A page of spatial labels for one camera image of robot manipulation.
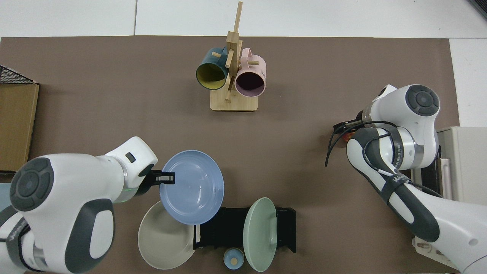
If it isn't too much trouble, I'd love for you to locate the small blue round thing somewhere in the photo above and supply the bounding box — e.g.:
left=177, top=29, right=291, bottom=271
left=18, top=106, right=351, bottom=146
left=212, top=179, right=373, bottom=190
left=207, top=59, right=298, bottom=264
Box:
left=223, top=247, right=245, bottom=270

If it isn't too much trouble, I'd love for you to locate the pale green plate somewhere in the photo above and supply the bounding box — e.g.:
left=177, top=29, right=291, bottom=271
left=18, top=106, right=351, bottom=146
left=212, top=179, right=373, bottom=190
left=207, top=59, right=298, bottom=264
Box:
left=243, top=197, right=277, bottom=272

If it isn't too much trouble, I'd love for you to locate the pale toaster oven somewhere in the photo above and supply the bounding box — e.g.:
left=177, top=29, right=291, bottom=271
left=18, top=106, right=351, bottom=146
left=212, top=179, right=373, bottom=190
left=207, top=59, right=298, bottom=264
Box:
left=413, top=126, right=487, bottom=267

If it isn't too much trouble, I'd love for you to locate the wire basket with wooden floor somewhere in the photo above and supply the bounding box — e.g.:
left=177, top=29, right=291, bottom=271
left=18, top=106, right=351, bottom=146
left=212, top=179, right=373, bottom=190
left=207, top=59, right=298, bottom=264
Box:
left=0, top=65, right=40, bottom=172

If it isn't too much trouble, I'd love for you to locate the dark grey bar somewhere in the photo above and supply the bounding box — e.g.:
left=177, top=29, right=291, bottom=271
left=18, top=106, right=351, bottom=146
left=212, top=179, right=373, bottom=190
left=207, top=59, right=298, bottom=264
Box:
left=470, top=0, right=487, bottom=19

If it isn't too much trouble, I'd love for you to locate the pink mug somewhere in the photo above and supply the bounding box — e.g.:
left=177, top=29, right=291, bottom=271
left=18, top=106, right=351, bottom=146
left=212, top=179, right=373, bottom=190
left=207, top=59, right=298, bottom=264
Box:
left=234, top=48, right=267, bottom=97

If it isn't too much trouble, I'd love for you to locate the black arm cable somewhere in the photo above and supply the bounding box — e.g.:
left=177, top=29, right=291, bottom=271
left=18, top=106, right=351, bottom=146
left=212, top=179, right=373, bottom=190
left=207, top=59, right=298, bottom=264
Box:
left=325, top=121, right=444, bottom=198

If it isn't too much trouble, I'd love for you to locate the beige plate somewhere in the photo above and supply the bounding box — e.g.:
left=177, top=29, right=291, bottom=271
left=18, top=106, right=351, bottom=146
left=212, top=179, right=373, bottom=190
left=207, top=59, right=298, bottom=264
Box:
left=138, top=201, right=198, bottom=270

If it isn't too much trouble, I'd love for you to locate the wooden cup stand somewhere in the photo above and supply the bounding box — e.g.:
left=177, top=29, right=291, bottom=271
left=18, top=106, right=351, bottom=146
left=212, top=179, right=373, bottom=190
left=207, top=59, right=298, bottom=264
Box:
left=210, top=1, right=258, bottom=112

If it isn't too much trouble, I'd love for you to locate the dark blue mug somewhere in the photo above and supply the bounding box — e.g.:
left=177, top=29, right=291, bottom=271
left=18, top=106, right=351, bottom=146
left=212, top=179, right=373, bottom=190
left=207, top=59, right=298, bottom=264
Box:
left=196, top=47, right=230, bottom=91

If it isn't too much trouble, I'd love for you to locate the black dish rack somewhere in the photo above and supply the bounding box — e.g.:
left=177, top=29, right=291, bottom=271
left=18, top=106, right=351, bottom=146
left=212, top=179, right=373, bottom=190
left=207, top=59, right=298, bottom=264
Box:
left=193, top=207, right=297, bottom=253

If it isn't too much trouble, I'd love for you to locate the brown table cloth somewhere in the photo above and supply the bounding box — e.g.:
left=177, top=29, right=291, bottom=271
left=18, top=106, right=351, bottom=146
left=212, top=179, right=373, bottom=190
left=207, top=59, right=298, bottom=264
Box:
left=0, top=36, right=461, bottom=274

